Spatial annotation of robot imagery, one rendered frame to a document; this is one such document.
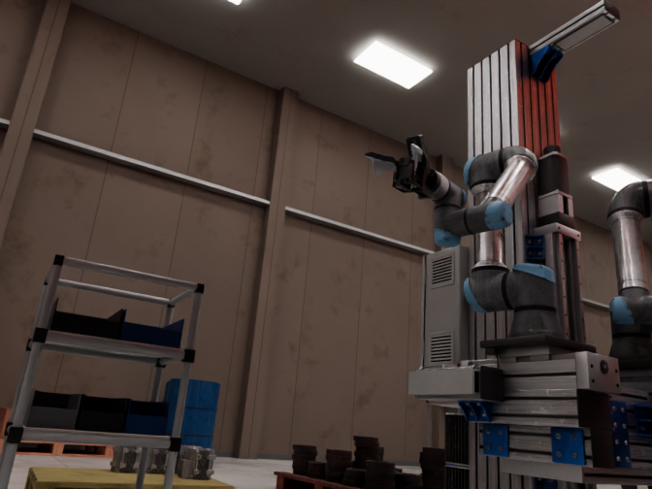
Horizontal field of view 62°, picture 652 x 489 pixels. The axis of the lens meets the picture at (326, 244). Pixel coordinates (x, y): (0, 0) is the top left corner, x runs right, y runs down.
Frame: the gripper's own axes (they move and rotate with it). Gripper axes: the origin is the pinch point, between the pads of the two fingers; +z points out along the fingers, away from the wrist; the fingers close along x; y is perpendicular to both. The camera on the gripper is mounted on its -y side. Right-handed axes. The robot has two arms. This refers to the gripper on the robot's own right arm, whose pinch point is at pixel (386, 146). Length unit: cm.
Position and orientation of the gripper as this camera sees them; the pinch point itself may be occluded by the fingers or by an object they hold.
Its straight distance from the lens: 141.4
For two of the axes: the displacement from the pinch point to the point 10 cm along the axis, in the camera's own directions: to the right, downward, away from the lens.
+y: -1.7, 9.6, -2.2
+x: -7.1, 0.3, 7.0
